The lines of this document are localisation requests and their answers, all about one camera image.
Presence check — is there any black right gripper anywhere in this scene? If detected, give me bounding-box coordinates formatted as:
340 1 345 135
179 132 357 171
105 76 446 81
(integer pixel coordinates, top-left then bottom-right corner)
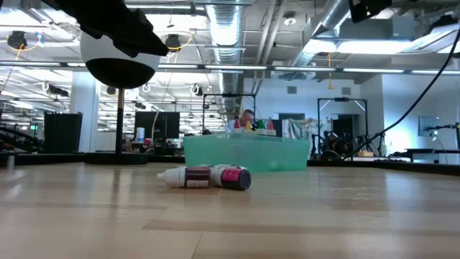
348 0 392 23

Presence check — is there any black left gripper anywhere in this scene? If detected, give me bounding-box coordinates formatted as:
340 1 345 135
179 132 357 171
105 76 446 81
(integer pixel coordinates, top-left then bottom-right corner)
41 0 170 58

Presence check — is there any small dark red coloring bottle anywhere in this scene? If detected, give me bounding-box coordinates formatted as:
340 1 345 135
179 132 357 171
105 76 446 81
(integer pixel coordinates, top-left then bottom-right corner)
157 166 213 189

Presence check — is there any small pink food coloring bottle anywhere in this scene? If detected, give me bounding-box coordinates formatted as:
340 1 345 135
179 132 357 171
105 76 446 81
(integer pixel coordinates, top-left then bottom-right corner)
210 167 252 191

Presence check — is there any black monitor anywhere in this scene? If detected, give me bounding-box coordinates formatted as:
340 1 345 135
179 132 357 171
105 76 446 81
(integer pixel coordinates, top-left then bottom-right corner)
134 111 180 140

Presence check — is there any black cabinet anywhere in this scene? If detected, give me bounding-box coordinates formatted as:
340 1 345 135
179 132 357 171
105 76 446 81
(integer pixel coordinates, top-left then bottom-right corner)
43 111 83 154

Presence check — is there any person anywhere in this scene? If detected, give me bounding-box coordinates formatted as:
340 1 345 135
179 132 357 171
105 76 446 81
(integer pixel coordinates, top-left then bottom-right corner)
226 109 257 134

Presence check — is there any green translucent plastic bin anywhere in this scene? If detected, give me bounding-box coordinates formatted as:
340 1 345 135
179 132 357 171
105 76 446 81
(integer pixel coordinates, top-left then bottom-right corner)
182 133 311 173

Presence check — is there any black aluminium table frame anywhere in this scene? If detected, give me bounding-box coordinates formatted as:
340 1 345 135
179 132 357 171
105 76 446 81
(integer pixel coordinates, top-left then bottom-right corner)
0 153 460 177

